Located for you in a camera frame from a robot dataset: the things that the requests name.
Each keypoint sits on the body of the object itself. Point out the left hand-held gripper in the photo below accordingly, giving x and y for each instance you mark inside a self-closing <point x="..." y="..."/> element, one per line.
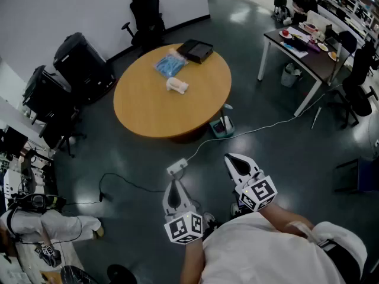
<point x="183" y="228"/>

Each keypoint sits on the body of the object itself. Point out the dark desk with white legs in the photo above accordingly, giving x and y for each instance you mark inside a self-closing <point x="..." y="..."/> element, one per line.
<point x="311" y="62"/>

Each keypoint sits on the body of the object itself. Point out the grey waste bin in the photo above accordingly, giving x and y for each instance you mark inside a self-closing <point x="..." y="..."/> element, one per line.
<point x="290" y="75"/>

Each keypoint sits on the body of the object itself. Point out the black mesh office chair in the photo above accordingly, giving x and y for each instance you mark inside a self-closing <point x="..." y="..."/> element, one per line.
<point x="358" y="90"/>

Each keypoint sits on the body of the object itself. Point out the person's right shoe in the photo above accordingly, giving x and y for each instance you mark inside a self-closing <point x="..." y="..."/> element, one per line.
<point x="234" y="209"/>

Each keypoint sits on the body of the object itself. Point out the person's left shoe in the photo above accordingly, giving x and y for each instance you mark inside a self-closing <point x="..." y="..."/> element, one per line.
<point x="208" y="219"/>

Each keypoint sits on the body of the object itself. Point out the white power strip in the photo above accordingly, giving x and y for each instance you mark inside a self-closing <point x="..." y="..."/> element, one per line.
<point x="177" y="166"/>

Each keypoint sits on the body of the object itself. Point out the black chair with backrest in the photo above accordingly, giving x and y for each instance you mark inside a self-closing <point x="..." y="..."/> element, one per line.
<point x="279" y="3"/>

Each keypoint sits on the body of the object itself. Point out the black office chair with armrests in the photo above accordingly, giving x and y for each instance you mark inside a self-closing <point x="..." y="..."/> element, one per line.
<point x="146" y="16"/>

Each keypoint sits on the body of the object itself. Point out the black round stool base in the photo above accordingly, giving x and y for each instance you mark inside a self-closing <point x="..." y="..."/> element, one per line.
<point x="121" y="274"/>

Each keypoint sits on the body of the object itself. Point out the person's shoe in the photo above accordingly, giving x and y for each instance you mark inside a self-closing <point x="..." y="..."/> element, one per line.
<point x="208" y="219"/>
<point x="234" y="209"/>

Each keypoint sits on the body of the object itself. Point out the black monitor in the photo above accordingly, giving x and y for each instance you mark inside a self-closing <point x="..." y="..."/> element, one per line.
<point x="13" y="140"/>

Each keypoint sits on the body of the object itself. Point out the black swivel chair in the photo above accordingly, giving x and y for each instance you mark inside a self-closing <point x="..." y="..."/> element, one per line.
<point x="60" y="132"/>

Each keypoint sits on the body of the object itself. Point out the person's white shirt torso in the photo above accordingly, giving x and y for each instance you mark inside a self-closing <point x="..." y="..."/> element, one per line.
<point x="260" y="253"/>

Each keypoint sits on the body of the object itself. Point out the person's left forearm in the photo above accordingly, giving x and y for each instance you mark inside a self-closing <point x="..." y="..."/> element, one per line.
<point x="192" y="262"/>

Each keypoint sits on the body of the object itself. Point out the person's right forearm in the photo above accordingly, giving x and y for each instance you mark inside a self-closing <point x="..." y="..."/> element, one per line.
<point x="281" y="217"/>

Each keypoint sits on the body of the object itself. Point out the dark blue stool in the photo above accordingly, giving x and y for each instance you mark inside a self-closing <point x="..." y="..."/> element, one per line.
<point x="362" y="174"/>

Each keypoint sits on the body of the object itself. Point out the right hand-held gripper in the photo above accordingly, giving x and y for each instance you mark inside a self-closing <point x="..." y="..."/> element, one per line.
<point x="257" y="192"/>

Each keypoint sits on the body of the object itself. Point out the small beige object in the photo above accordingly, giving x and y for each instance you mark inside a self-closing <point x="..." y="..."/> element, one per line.
<point x="173" y="84"/>

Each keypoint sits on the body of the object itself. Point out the large black suitcase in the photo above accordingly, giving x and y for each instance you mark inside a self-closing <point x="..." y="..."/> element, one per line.
<point x="81" y="65"/>
<point x="44" y="93"/>

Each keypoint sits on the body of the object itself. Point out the round wooden table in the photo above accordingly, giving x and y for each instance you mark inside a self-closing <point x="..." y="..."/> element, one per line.
<point x="165" y="111"/>

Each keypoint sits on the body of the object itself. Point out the teal storage basket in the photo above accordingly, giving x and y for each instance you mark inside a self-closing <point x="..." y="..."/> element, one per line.
<point x="221" y="127"/>

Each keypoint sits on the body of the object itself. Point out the white stick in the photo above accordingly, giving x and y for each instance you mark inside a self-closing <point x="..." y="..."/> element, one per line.
<point x="316" y="117"/>

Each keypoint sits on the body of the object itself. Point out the plate with red apple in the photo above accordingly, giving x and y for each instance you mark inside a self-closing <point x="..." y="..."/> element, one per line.
<point x="285" y="33"/>

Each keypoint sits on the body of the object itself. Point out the blue plastic packet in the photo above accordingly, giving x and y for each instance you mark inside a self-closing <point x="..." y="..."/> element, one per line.
<point x="170" y="64"/>

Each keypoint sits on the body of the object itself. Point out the black headset device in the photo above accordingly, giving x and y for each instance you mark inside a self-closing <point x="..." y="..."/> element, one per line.
<point x="38" y="201"/>

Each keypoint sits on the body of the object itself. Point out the black flat tray box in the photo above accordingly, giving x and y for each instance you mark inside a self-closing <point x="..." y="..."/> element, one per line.
<point x="196" y="50"/>

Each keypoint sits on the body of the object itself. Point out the plate with orange fruit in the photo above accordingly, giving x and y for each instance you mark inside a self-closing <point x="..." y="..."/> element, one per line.
<point x="333" y="55"/>

